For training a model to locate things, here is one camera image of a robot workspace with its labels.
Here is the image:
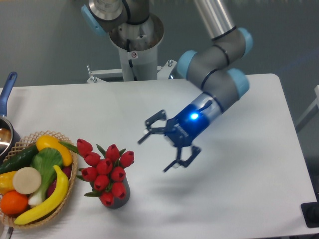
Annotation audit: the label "green bok choy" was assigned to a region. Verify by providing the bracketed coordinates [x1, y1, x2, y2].
[28, 147, 63, 207]

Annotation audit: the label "green cucumber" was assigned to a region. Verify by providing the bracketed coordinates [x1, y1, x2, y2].
[0, 145, 38, 174]

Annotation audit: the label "red tulip bouquet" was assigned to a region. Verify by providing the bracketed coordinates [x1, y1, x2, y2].
[60, 139, 135, 198]

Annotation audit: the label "orange fruit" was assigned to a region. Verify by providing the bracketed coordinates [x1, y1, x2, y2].
[0, 191, 28, 215]

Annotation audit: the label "dark grey ribbed vase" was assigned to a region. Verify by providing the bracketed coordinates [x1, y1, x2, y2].
[90, 177, 131, 209]

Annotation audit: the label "beige round disc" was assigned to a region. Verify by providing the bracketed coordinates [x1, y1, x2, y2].
[12, 167, 41, 195]

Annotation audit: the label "blue handled saucepan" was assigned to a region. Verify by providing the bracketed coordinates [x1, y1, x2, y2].
[0, 72, 20, 164]

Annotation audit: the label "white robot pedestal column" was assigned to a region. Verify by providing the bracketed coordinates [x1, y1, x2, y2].
[109, 13, 164, 81]

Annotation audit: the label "woven wicker basket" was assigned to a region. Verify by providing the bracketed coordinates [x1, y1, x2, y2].
[0, 130, 78, 230]

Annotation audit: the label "yellow banana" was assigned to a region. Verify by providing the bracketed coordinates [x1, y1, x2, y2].
[14, 165, 69, 225]

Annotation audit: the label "white metal base frame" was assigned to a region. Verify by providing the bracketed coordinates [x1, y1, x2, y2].
[86, 59, 177, 83]

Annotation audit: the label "black device at table edge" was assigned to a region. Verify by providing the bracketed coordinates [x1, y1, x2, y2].
[301, 202, 319, 228]

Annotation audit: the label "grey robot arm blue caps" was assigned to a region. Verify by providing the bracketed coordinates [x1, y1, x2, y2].
[81, 0, 253, 167]

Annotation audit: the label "yellow squash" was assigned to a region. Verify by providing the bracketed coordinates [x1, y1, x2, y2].
[36, 134, 73, 167]

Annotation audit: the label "yellow bell pepper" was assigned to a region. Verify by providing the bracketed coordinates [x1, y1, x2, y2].
[0, 171, 17, 195]

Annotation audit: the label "white furniture leg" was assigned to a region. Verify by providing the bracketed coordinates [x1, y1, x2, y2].
[295, 85, 319, 133]

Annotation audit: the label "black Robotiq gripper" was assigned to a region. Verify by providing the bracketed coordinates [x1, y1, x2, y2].
[137, 103, 212, 173]

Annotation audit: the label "dark red vegetable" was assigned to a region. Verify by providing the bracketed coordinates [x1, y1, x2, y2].
[46, 166, 72, 197]

